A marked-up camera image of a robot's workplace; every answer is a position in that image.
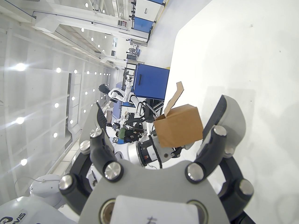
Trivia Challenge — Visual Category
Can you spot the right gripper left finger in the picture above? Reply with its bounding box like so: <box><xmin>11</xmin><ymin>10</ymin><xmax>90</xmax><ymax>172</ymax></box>
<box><xmin>58</xmin><ymin>102</ymin><xmax>125</xmax><ymax>214</ymax></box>

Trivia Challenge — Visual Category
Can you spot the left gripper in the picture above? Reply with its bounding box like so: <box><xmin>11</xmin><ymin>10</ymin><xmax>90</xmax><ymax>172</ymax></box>
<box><xmin>128</xmin><ymin>134</ymin><xmax>195</xmax><ymax>170</ymax></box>

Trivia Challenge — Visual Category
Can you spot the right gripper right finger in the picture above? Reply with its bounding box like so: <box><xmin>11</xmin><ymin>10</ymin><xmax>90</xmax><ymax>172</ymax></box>
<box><xmin>186</xmin><ymin>95</ymin><xmax>255</xmax><ymax>214</ymax></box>

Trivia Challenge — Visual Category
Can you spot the small brown carton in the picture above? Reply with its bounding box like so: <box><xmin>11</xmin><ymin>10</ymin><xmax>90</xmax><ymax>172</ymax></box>
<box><xmin>153</xmin><ymin>81</ymin><xmax>203</xmax><ymax>148</ymax></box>

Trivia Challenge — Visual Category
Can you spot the robot body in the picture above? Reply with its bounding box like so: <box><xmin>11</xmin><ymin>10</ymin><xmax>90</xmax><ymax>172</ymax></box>
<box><xmin>0</xmin><ymin>174</ymin><xmax>70</xmax><ymax>224</ymax></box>

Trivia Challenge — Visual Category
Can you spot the white partition panel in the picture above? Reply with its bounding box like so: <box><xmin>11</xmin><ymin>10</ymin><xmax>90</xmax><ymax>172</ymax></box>
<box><xmin>135</xmin><ymin>0</ymin><xmax>166</xmax><ymax>23</ymax></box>

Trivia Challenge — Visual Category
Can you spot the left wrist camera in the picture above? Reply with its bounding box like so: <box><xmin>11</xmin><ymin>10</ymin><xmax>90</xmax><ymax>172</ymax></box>
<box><xmin>123</xmin><ymin>117</ymin><xmax>157</xmax><ymax>143</ymax></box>

